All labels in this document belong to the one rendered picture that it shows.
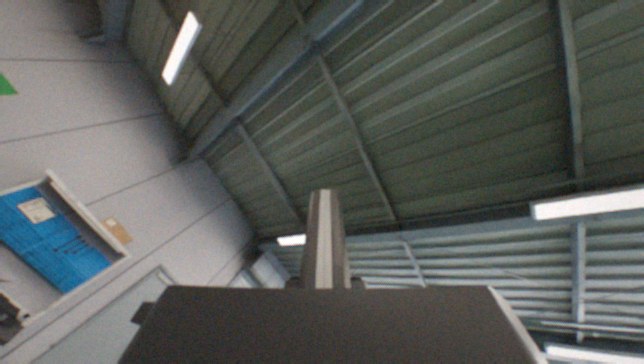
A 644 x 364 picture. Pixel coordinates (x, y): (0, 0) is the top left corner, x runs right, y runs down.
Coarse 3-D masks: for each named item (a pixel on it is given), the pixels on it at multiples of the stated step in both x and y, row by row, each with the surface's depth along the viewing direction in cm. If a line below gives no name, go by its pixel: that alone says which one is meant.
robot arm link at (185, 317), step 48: (192, 288) 5; (240, 288) 5; (288, 288) 5; (336, 288) 5; (384, 288) 5; (432, 288) 4; (480, 288) 4; (144, 336) 4; (192, 336) 4; (240, 336) 4; (288, 336) 4; (336, 336) 4; (384, 336) 4; (432, 336) 4; (480, 336) 4; (528, 336) 4
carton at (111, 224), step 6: (102, 222) 241; (108, 222) 246; (114, 222) 251; (108, 228) 244; (114, 228) 249; (120, 228) 254; (114, 234) 247; (120, 234) 252; (126, 234) 257; (120, 240) 250; (126, 240) 255; (132, 240) 276
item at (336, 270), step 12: (336, 192) 10; (336, 204) 9; (336, 216) 8; (336, 228) 8; (336, 240) 7; (336, 252) 7; (324, 264) 6; (336, 264) 6; (324, 276) 6; (336, 276) 6; (348, 276) 6
